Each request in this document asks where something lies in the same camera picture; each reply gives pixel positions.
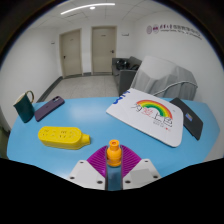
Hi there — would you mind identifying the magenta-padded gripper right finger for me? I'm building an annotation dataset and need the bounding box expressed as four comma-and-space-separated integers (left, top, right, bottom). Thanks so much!
120, 144, 162, 190

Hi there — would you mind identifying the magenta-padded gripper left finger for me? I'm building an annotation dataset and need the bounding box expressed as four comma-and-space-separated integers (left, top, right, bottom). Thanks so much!
68, 144, 108, 191

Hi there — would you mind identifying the orange charger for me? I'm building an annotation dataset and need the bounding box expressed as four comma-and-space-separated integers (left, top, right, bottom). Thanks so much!
106, 139, 122, 168

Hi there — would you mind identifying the yellow power strip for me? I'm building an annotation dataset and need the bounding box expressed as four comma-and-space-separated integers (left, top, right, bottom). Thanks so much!
37, 125, 91, 151

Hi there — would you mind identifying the white rainbow-print mouse pad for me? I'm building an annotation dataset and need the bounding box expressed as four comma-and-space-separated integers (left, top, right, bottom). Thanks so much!
105, 87, 185, 148

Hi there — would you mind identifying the black notebook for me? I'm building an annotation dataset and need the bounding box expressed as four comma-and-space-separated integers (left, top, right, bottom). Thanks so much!
169, 97, 204, 141

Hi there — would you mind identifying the purple smartphone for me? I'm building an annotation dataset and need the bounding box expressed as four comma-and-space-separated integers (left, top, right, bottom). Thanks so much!
34, 95, 66, 123

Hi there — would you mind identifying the teal mug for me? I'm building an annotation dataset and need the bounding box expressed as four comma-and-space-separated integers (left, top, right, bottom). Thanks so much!
13, 90, 36, 124

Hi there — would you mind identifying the grey sofa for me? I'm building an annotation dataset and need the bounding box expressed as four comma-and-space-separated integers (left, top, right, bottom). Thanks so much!
111, 55, 143, 97

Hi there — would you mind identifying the white cloth-covered furniture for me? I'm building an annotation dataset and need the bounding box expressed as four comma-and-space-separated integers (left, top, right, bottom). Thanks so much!
129, 55, 199, 101

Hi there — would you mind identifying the black bag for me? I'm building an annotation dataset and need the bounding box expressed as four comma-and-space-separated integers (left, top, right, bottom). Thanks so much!
115, 59, 139, 71

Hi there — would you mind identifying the beige door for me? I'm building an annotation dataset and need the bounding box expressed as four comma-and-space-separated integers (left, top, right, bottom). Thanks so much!
58, 29, 83, 79
90, 25, 118, 75

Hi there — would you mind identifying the long ceiling light strip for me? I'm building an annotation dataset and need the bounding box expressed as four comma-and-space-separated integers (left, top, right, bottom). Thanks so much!
60, 2, 116, 16

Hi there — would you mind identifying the wall lettering sign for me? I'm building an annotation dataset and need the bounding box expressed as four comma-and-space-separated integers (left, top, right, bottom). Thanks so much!
145, 23, 203, 40

